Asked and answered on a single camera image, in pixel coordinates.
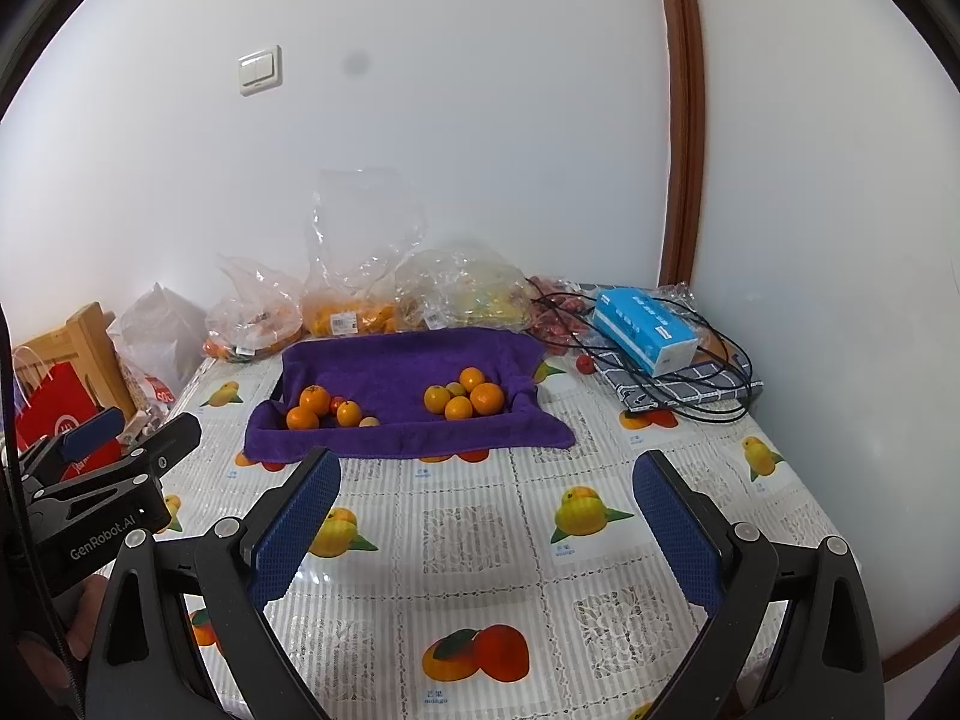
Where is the bag of red fruit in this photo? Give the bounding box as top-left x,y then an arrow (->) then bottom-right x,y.
525,277 -> 601,357

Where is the clear plastic wrapper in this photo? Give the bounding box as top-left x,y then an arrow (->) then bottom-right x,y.
652,281 -> 702,331

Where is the person's left hand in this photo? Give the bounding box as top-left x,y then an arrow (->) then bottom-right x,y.
65,576 -> 111,662

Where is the clear bag of tangerines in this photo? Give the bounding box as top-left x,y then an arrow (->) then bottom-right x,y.
204,253 -> 305,361

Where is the purple towel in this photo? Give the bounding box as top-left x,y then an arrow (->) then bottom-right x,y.
244,326 -> 577,464

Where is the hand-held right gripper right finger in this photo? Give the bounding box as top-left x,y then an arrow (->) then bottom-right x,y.
632,450 -> 886,720

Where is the fruit print tablecloth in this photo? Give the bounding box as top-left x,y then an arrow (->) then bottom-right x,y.
150,292 -> 863,720

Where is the clear bag of kumquats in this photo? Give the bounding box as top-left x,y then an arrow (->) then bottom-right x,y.
302,169 -> 428,338

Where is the red paper bag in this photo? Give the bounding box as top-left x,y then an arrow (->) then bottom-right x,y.
11,345 -> 125,481

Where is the black cable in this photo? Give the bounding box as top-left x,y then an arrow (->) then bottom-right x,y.
525,277 -> 755,421

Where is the white light switch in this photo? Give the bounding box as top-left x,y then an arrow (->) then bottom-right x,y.
237,45 -> 284,98

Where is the wooden chair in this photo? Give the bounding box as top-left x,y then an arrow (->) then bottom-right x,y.
11,302 -> 140,421

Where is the floral paper bag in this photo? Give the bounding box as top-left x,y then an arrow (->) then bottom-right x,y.
120,360 -> 162,421

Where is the brown wooden door frame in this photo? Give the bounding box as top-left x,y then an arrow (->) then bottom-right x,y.
652,0 -> 710,286

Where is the blue tissue pack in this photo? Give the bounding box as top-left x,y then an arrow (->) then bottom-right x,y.
592,286 -> 700,378

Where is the white plastic bag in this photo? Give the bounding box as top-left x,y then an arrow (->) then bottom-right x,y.
107,283 -> 211,391

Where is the clear bag of yellow fruit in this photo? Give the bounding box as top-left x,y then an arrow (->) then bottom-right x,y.
394,240 -> 533,332

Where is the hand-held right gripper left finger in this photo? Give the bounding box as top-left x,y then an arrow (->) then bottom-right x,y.
86,446 -> 342,720

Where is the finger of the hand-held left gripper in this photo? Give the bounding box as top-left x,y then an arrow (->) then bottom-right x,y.
112,412 -> 202,492
19,407 -> 127,475

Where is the grey checked cloth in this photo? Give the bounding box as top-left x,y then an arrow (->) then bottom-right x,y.
585,285 -> 766,413

